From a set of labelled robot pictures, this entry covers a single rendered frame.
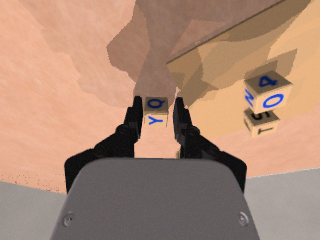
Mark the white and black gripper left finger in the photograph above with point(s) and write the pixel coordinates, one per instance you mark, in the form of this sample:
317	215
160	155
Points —
122	142

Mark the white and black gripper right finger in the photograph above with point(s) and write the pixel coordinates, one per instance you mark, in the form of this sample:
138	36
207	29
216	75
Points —
195	146

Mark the tan flat square mat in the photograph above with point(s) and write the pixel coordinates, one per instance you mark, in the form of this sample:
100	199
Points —
284	37

